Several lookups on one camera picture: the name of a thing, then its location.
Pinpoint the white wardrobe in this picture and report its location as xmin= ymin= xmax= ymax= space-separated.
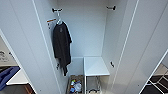
xmin=32 ymin=0 xmax=140 ymax=94

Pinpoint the white inner box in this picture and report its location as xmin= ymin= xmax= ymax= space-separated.
xmin=82 ymin=56 xmax=111 ymax=94

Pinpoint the black t-shirt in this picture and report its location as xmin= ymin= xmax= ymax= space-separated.
xmin=51 ymin=21 xmax=73 ymax=77

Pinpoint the small dark door hinge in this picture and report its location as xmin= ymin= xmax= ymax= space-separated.
xmin=109 ymin=60 xmax=116 ymax=69
xmin=55 ymin=62 xmax=61 ymax=71

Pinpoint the white clothes hanger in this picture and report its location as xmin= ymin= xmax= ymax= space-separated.
xmin=54 ymin=10 xmax=65 ymax=26

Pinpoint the grey storage bin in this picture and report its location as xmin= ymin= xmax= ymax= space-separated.
xmin=86 ymin=75 xmax=102 ymax=94

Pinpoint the white round container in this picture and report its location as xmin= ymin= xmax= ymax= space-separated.
xmin=73 ymin=81 xmax=83 ymax=93

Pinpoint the grey storage basket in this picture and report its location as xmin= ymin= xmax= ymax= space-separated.
xmin=67 ymin=74 xmax=85 ymax=94

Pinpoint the white sticker with orange stripe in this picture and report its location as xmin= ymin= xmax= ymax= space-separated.
xmin=45 ymin=17 xmax=58 ymax=30

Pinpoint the black wardrobe hook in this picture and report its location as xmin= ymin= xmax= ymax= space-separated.
xmin=106 ymin=5 xmax=117 ymax=11
xmin=51 ymin=7 xmax=64 ymax=14

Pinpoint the white metal drying rack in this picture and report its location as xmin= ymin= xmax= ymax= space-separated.
xmin=139 ymin=68 xmax=168 ymax=94

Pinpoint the white wall sign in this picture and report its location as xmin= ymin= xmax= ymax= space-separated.
xmin=0 ymin=49 xmax=10 ymax=63

